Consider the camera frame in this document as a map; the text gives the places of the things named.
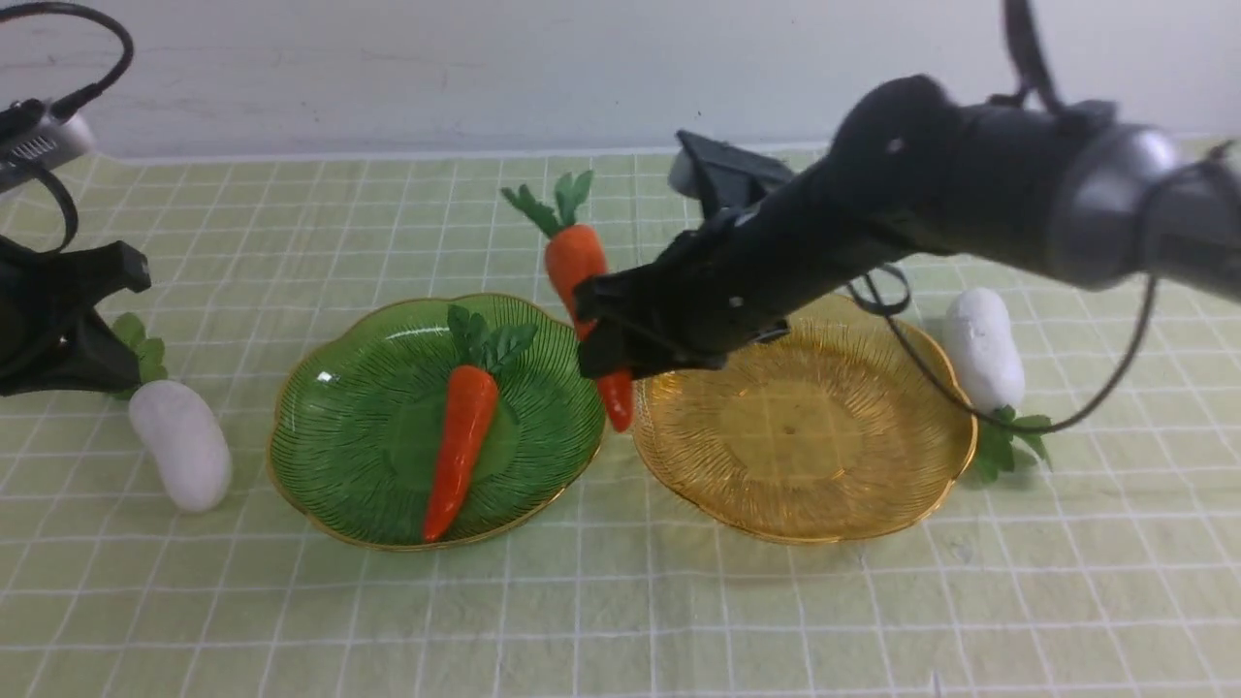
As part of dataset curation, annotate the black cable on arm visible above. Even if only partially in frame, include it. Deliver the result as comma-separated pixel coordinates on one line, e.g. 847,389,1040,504
845,0,1241,435
0,2,135,255

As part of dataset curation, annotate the amber glass plate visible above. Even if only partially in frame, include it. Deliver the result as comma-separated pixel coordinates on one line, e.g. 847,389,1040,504
632,296,979,544

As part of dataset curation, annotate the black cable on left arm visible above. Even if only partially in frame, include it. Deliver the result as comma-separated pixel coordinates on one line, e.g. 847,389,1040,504
0,2,135,255

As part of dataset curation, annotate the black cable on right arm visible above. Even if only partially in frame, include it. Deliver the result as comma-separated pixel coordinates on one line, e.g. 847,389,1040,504
845,0,1241,435

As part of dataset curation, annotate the green glass plate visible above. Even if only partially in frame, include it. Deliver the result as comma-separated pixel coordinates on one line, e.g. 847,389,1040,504
267,293,608,551

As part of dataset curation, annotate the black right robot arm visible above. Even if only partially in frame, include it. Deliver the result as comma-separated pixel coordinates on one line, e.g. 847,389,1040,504
573,76,1240,378

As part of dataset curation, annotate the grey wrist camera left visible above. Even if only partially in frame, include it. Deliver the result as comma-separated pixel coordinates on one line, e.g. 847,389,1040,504
1,99,96,194

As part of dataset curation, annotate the white toy radish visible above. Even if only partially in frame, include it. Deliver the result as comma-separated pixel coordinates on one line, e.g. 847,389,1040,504
942,288,1052,483
110,312,235,514

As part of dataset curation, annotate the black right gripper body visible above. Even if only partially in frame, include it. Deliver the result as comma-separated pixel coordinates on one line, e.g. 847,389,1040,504
573,212,854,378

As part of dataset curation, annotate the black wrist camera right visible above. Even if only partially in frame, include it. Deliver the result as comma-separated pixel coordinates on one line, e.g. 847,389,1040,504
666,129,795,220

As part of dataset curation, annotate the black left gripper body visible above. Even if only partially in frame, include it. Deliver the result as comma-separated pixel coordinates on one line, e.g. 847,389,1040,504
1,238,151,397

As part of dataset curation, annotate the green checkered tablecloth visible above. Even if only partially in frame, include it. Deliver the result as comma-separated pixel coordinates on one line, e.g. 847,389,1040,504
1,154,1239,697

